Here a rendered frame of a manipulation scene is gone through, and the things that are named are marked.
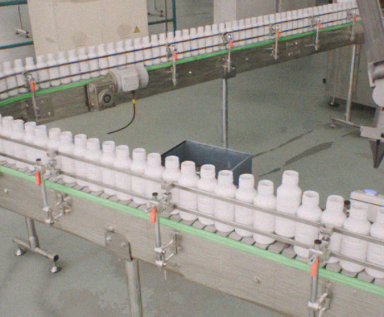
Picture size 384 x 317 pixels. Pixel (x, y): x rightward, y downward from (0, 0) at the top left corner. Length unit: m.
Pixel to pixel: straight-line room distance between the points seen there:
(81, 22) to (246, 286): 4.30
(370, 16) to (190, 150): 1.06
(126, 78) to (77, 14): 2.62
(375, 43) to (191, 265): 0.76
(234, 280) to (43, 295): 1.64
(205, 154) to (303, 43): 2.11
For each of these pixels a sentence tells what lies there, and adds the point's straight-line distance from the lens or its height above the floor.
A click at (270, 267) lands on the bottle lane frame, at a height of 0.96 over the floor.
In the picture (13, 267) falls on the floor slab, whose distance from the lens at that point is 3.18.
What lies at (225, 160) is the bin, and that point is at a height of 0.90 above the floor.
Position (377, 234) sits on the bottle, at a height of 1.12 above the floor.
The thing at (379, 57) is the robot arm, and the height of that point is 1.45.
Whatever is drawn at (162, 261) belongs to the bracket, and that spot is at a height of 0.90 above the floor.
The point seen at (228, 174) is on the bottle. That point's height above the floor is 1.15.
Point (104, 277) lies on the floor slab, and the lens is 2.95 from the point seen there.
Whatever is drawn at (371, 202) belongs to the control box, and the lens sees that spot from 1.37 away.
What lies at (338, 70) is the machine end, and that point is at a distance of 5.38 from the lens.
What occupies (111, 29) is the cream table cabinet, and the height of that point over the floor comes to 0.80.
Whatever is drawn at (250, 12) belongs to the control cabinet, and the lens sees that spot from 7.50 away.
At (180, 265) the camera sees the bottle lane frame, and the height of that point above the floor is 0.86.
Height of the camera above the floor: 1.75
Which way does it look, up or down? 25 degrees down
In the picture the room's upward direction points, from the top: 2 degrees counter-clockwise
